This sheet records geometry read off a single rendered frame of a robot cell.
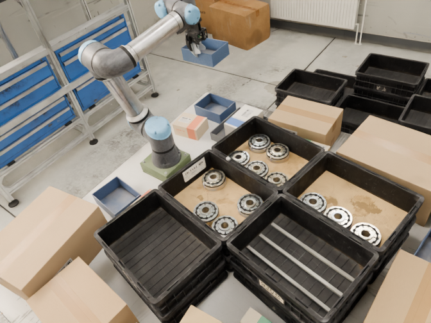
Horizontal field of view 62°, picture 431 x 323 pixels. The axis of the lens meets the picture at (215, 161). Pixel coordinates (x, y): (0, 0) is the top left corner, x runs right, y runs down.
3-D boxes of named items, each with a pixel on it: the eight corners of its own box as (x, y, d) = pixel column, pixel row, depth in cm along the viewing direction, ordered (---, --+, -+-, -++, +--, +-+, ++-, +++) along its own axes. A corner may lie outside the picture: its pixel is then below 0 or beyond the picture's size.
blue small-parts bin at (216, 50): (183, 60, 191) (180, 48, 186) (199, 47, 199) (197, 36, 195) (213, 67, 181) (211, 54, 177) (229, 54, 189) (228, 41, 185)
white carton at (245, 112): (243, 143, 191) (242, 130, 185) (225, 136, 198) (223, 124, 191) (263, 123, 201) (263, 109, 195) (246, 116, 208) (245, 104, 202)
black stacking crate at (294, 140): (213, 166, 166) (210, 149, 159) (256, 134, 179) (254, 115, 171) (280, 211, 143) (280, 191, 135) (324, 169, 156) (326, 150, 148)
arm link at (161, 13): (165, 6, 147) (186, -5, 151) (150, 0, 154) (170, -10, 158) (170, 24, 153) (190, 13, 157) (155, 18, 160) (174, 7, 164)
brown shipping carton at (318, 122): (269, 142, 190) (267, 118, 179) (288, 118, 202) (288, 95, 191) (322, 159, 175) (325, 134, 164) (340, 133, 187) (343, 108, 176)
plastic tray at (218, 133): (239, 152, 187) (238, 145, 184) (210, 139, 198) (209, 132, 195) (268, 124, 201) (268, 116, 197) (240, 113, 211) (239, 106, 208)
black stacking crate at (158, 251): (103, 250, 141) (92, 234, 133) (162, 206, 153) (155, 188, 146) (163, 321, 118) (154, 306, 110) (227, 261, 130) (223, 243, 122)
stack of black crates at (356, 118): (324, 154, 255) (328, 116, 232) (341, 131, 271) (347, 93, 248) (382, 174, 235) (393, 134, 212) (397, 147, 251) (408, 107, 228)
